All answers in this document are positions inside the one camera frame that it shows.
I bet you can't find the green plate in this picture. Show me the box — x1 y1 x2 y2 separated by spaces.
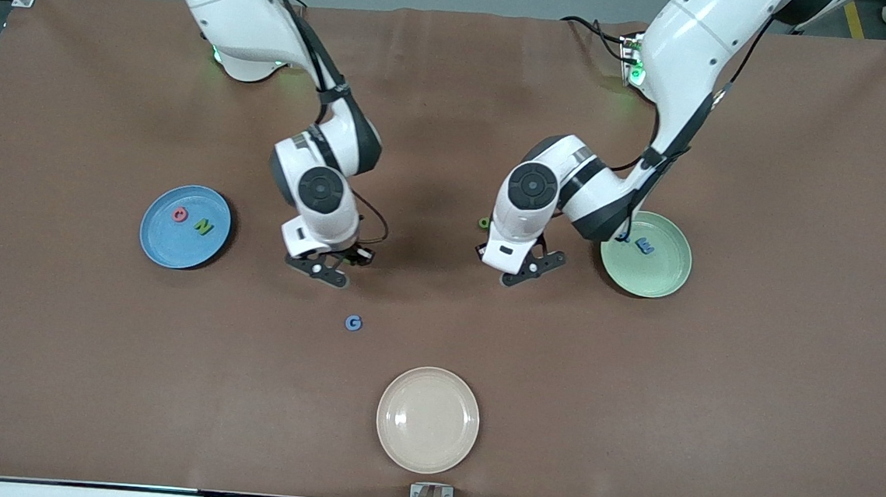
597 208 695 302

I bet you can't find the beige plate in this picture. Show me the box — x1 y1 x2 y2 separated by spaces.
372 363 484 478

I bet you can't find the blue plate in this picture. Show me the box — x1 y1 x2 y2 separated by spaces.
137 181 235 273

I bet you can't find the black left arm base cable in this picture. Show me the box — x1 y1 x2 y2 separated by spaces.
558 15 633 64

